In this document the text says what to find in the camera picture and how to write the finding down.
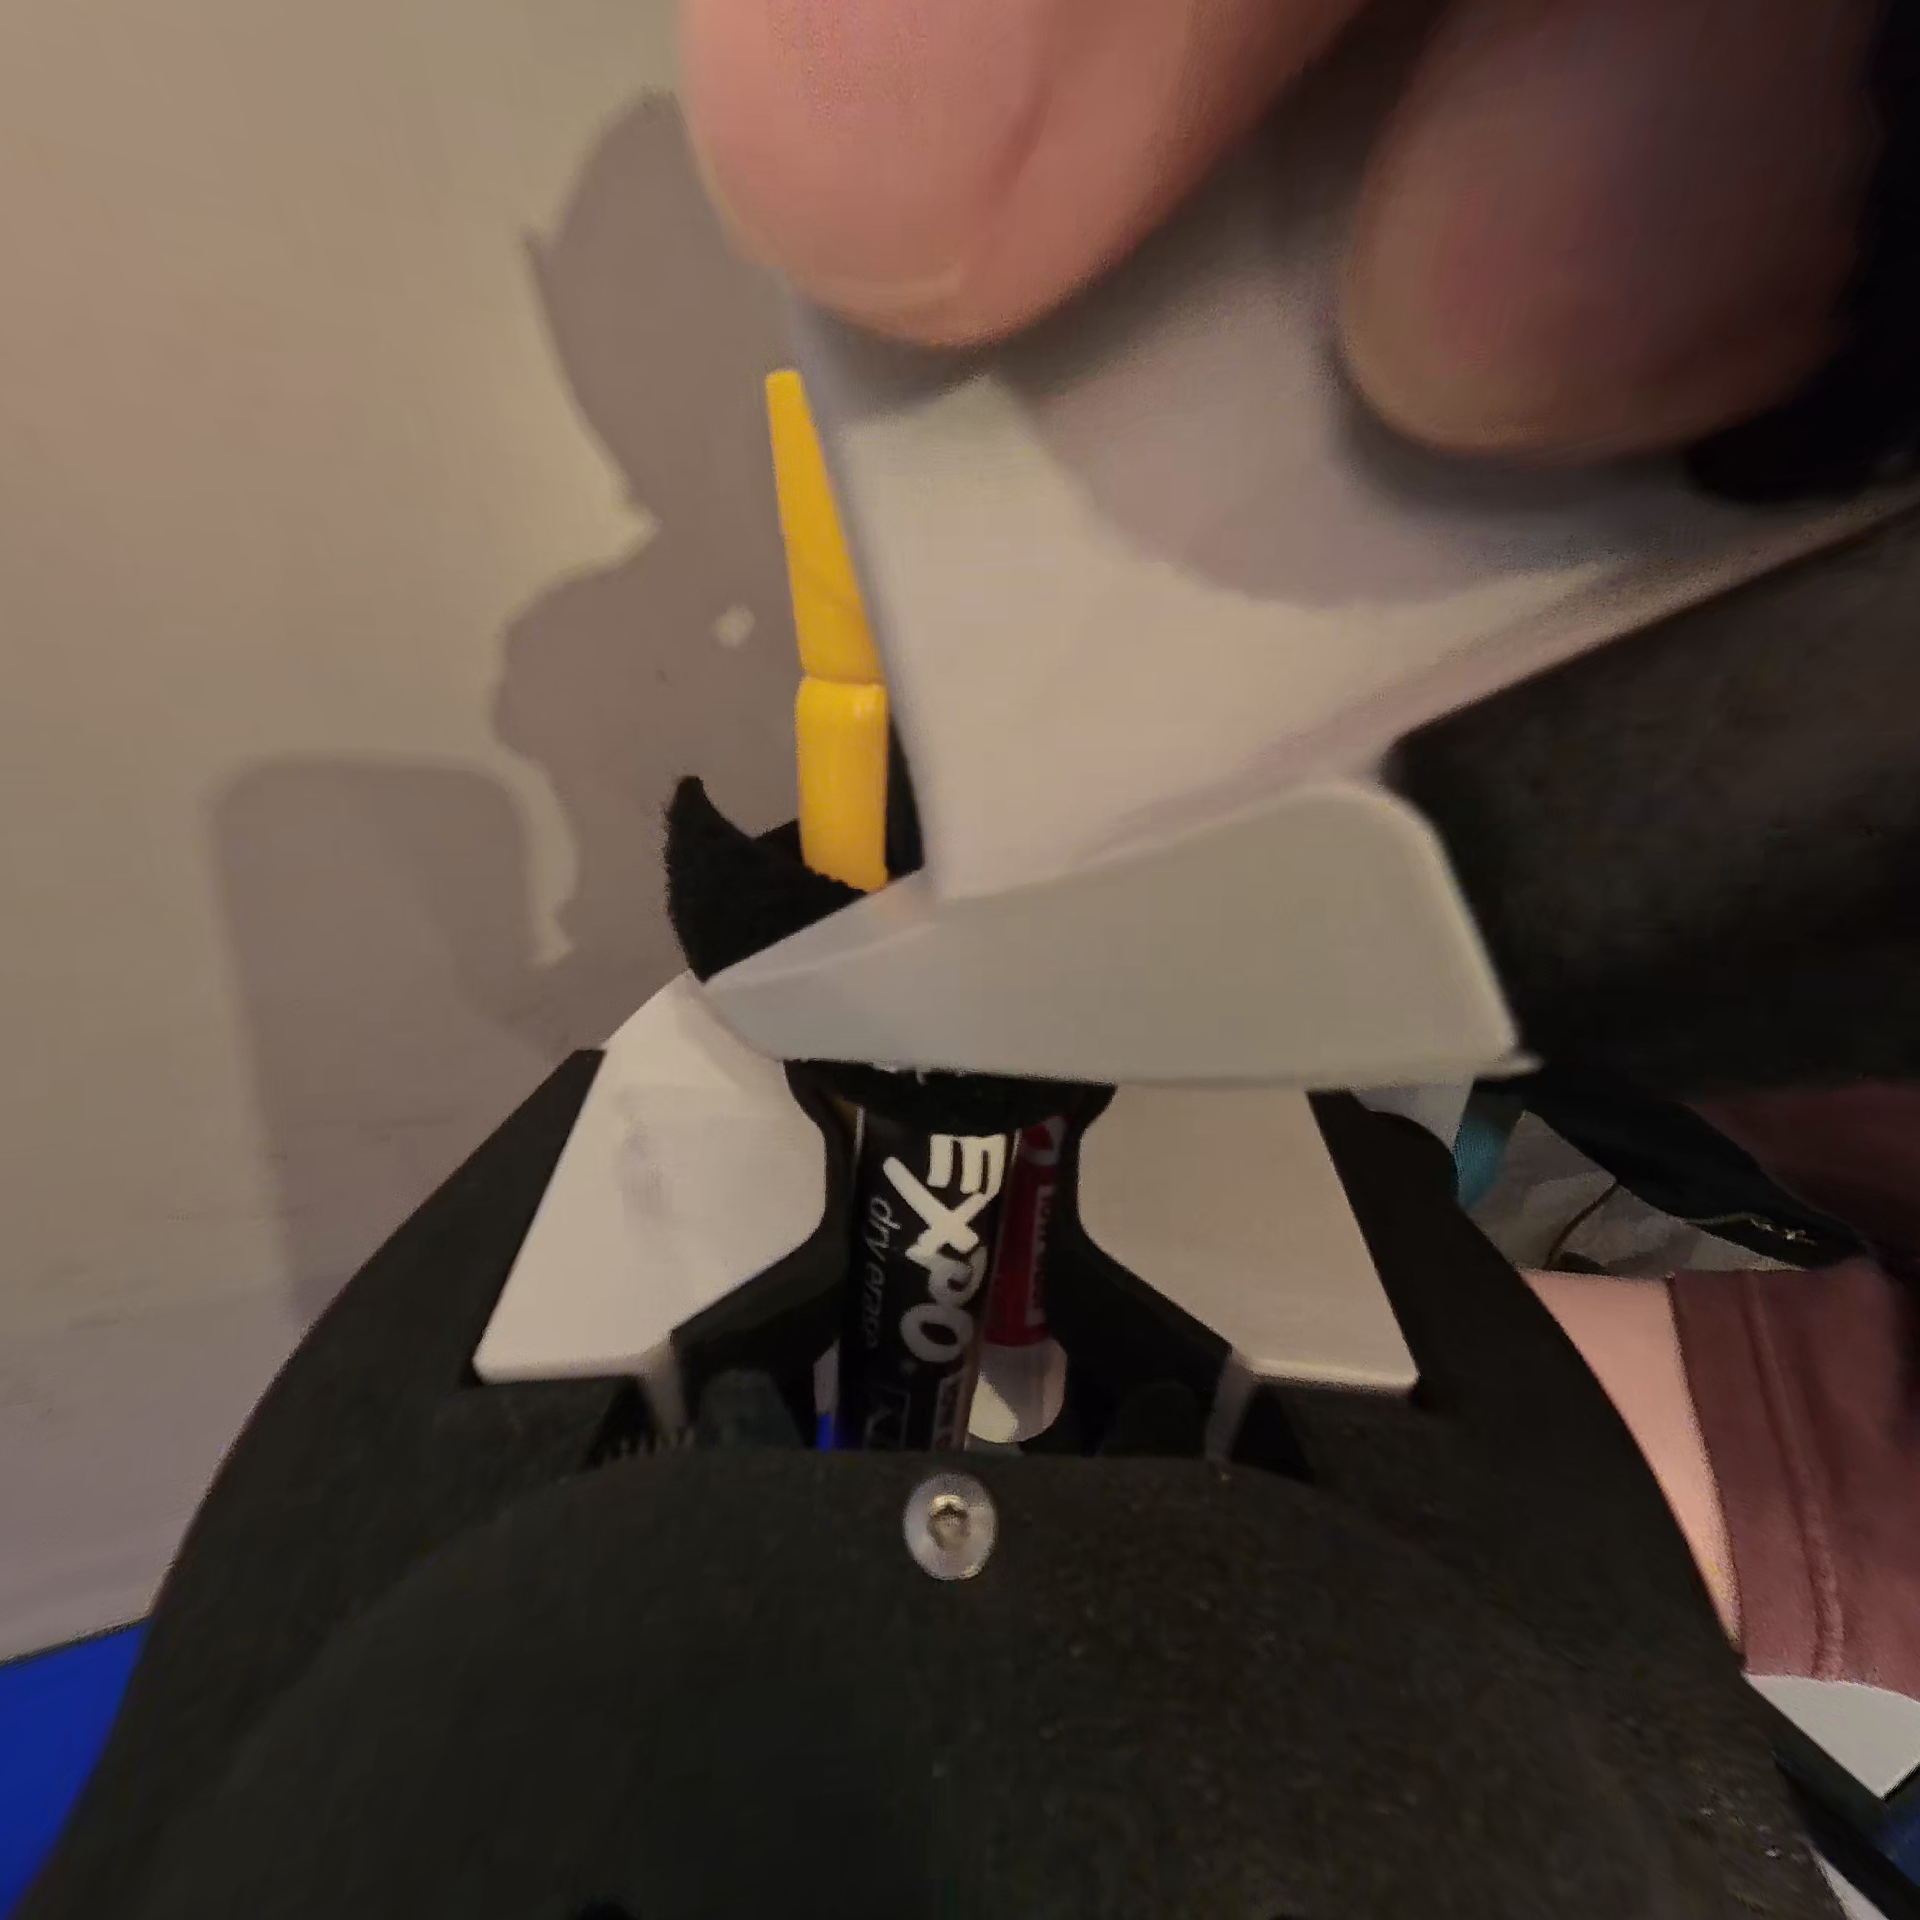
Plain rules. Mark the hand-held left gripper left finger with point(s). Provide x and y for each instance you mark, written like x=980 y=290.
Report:
x=661 y=1201

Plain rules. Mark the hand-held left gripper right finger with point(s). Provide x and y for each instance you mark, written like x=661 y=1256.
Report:
x=1244 y=1230

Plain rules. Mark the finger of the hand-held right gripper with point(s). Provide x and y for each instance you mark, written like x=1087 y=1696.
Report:
x=1141 y=975
x=1125 y=705

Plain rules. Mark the red cap marker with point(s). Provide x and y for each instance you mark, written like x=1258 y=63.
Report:
x=1026 y=1275

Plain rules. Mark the black cap marker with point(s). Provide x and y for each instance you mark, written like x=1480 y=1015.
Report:
x=914 y=1289

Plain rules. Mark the yellow marker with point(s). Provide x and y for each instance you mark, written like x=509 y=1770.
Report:
x=833 y=750

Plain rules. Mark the person's left forearm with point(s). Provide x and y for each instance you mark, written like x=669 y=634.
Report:
x=1621 y=1410

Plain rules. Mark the person's right hand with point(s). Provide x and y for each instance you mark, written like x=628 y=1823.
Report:
x=974 y=150

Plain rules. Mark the black framed tag sign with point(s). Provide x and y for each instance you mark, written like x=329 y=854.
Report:
x=1845 y=1741

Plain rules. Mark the blue plastic bin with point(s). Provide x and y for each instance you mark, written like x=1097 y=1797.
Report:
x=60 y=1770

